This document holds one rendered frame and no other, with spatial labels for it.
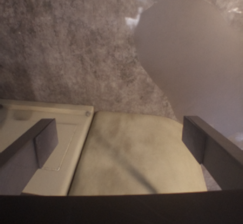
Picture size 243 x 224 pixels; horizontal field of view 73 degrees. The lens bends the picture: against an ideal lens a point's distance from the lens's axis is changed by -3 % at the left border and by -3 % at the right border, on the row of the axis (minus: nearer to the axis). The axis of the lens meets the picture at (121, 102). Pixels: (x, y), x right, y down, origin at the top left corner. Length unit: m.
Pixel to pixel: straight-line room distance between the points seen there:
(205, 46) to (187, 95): 0.30
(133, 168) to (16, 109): 0.90
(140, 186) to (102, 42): 0.71
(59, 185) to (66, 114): 0.49
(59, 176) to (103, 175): 0.21
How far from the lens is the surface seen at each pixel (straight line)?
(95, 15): 0.88
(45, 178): 0.92
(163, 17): 0.86
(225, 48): 0.98
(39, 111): 1.27
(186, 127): 0.16
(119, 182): 0.85
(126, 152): 0.93
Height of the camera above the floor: 0.83
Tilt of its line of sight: 51 degrees down
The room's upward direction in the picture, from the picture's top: 170 degrees counter-clockwise
